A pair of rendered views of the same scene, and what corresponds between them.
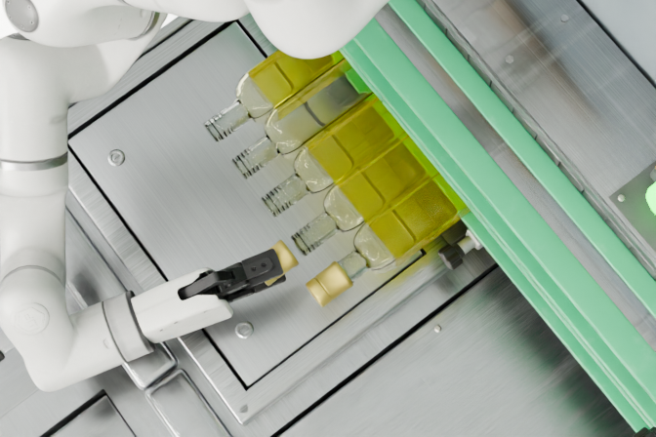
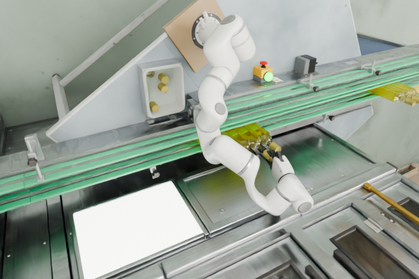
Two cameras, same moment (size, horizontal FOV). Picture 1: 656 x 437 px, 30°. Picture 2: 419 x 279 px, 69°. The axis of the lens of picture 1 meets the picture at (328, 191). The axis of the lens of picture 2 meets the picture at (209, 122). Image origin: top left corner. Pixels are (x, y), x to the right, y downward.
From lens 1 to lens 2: 1.38 m
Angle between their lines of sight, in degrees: 61
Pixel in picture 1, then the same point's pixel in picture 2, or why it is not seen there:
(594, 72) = (237, 86)
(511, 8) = not seen: hidden behind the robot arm
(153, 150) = (221, 202)
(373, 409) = (299, 172)
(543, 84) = (239, 90)
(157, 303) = (285, 165)
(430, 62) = (229, 104)
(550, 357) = (283, 145)
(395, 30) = not seen: hidden behind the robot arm
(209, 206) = (242, 191)
